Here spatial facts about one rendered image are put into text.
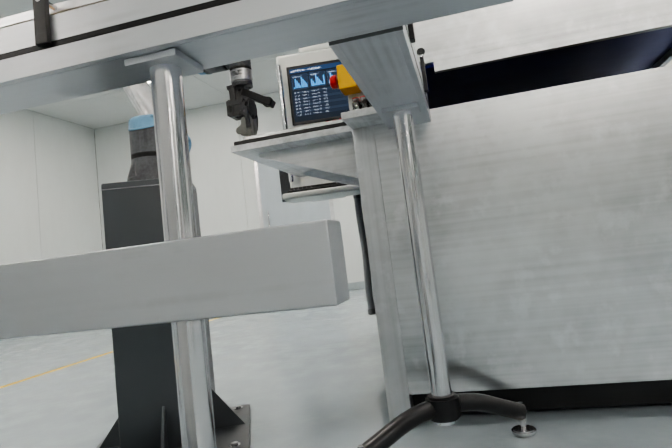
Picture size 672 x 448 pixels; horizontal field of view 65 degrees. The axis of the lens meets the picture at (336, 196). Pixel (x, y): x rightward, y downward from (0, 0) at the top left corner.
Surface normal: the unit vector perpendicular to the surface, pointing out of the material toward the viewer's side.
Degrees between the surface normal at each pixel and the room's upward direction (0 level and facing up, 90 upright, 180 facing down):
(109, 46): 90
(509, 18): 90
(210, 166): 90
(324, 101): 90
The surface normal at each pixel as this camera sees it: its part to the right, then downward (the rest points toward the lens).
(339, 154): -0.24, -0.08
